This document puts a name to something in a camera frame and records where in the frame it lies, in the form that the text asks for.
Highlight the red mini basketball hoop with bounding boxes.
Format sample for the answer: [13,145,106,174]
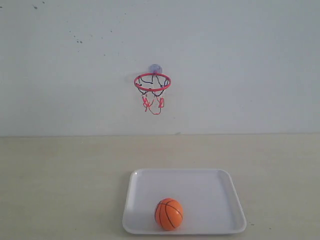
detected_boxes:
[133,72,172,116]

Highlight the white plastic tray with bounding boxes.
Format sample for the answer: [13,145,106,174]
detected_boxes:
[122,168,247,236]

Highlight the small orange basketball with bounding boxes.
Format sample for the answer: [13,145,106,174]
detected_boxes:
[154,198,184,231]

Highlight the clear suction cup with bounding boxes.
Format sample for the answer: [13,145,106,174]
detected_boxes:
[148,64,163,74]

